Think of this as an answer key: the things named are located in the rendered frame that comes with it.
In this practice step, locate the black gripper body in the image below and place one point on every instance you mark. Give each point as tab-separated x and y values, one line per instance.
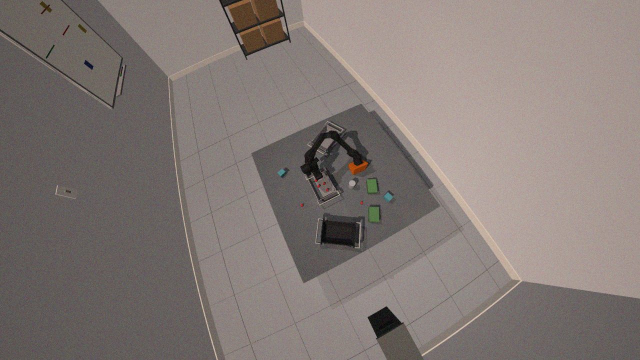
318	174

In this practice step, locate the green rectangular block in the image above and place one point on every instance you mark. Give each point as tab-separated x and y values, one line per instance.
373	214
371	186

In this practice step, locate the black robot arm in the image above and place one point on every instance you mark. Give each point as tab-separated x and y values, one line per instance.
311	162

